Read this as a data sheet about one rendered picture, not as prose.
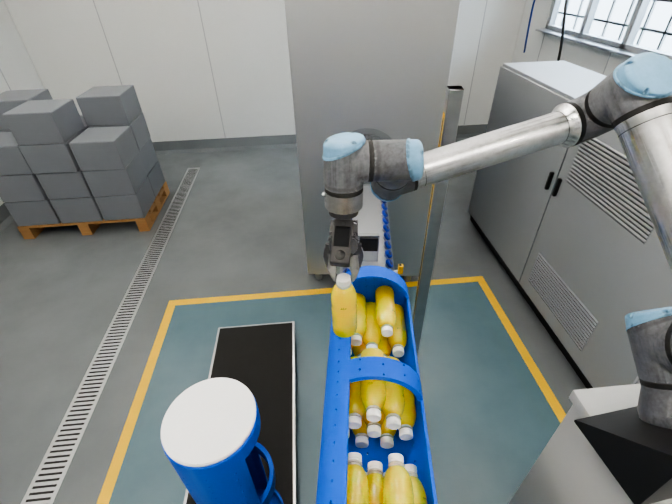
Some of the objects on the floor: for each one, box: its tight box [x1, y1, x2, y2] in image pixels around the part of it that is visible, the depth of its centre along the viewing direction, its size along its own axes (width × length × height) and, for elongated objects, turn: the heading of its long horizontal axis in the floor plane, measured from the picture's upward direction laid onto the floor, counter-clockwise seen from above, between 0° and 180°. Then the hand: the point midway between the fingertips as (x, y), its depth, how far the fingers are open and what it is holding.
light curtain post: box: [412, 86, 464, 357], centre depth 205 cm, size 6×6×170 cm
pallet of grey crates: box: [0, 85, 170, 239], centre depth 373 cm, size 120×80×119 cm
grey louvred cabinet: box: [468, 61, 672, 389], centre depth 259 cm, size 54×215×145 cm, turn 7°
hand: (343, 278), depth 101 cm, fingers closed on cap, 4 cm apart
